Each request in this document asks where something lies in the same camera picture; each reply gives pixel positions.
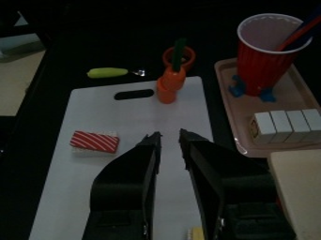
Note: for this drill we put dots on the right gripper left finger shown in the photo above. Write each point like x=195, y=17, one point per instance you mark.
x=120, y=193

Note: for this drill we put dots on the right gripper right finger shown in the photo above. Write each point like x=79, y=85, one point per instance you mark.
x=234, y=193

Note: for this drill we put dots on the orange carrot with green top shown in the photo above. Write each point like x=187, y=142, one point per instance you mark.
x=174, y=78

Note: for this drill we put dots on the orange toy carrot bottom piece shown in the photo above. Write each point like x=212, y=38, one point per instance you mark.
x=166, y=95

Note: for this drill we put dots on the light wooden box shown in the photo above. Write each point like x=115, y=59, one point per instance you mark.
x=298, y=193

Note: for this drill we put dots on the small yellow toy piece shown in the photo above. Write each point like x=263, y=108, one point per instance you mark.
x=195, y=233

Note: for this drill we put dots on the red striped salmon sushi toy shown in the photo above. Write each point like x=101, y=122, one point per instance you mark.
x=93, y=142

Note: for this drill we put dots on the white toy block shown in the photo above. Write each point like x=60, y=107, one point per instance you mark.
x=314, y=123
x=263, y=128
x=282, y=126
x=298, y=125

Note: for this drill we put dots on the white cutting board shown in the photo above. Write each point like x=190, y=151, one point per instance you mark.
x=124, y=118

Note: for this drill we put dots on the pink plastic tray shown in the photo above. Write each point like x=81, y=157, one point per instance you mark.
x=234, y=115

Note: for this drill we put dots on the blue cup holder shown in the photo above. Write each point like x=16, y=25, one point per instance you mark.
x=238, y=89

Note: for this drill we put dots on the red plastic cup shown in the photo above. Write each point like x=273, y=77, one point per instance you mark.
x=258, y=72

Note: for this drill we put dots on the small orange round pot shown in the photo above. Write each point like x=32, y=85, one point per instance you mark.
x=190, y=57

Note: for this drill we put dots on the red stick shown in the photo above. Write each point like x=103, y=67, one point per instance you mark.
x=297, y=36

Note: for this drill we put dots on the blue stick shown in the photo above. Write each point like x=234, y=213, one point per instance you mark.
x=310, y=15

